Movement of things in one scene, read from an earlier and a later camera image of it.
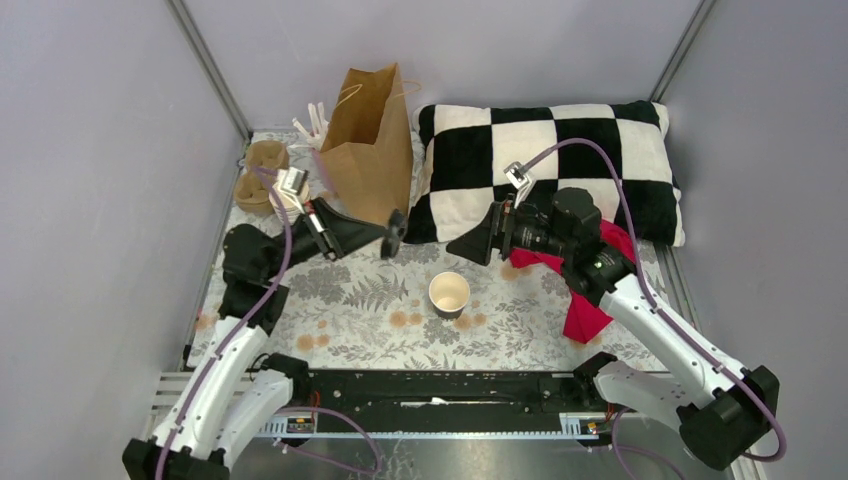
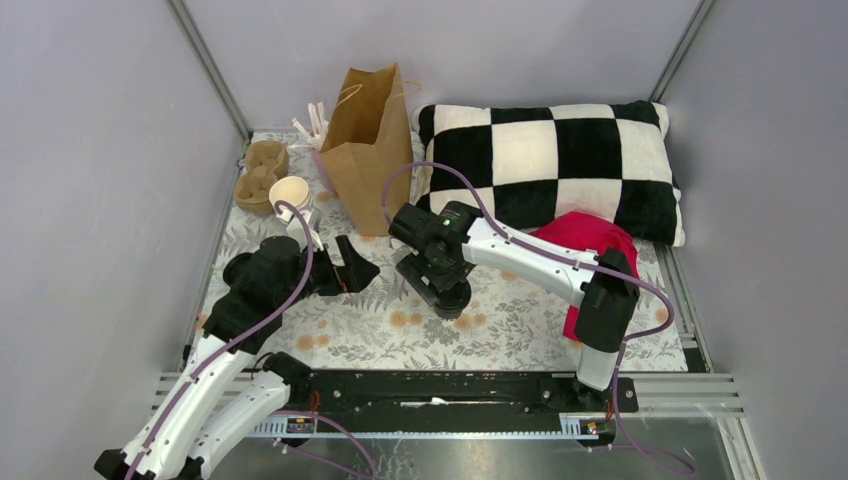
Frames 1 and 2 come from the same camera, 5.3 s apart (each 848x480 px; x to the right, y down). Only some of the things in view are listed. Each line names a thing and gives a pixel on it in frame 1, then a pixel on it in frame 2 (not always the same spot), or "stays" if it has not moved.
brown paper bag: x=365 y=162 stays
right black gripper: x=496 y=231 → x=412 y=269
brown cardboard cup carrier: x=251 y=190 stays
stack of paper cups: x=293 y=205 → x=292 y=189
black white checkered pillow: x=460 y=156 stays
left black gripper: x=335 y=233 → x=352 y=277
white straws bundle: x=317 y=136 stays
